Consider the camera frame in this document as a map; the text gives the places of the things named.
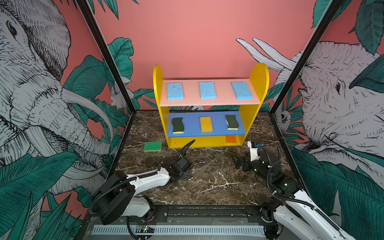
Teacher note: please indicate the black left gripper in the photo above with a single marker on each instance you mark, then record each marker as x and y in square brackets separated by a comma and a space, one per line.
[186, 176]

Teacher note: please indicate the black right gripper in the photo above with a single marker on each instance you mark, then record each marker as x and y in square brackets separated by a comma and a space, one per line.
[247, 161]

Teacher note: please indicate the orange yellow sponge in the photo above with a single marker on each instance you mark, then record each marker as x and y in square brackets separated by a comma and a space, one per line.
[231, 139]

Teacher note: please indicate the bright green sponge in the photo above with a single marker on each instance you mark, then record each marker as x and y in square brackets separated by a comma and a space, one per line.
[152, 146]

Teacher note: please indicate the dark green sponge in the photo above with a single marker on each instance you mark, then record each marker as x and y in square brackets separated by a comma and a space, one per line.
[178, 126]
[232, 123]

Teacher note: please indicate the blue sponge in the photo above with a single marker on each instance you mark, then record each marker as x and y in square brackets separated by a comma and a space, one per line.
[242, 91]
[207, 90]
[175, 91]

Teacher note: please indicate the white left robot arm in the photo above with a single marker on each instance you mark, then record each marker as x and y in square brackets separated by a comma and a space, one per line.
[120, 195]

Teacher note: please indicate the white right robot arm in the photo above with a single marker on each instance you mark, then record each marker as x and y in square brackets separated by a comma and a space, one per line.
[290, 206]

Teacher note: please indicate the yellow pink blue shelf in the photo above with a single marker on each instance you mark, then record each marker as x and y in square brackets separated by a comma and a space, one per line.
[192, 107]

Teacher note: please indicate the white vent strip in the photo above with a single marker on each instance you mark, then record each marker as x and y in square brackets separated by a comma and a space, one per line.
[189, 230]

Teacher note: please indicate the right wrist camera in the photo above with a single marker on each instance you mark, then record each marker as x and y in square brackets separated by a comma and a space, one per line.
[254, 146]

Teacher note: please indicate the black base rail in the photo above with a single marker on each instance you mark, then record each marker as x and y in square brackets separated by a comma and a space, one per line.
[195, 215]

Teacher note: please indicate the black right frame post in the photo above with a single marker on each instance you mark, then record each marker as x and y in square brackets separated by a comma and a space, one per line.
[325, 20]

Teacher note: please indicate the black frame post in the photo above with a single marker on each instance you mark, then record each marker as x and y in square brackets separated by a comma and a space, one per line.
[325, 20]
[97, 34]

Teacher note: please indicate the black left frame post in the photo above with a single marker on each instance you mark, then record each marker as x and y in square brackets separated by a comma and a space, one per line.
[97, 34]

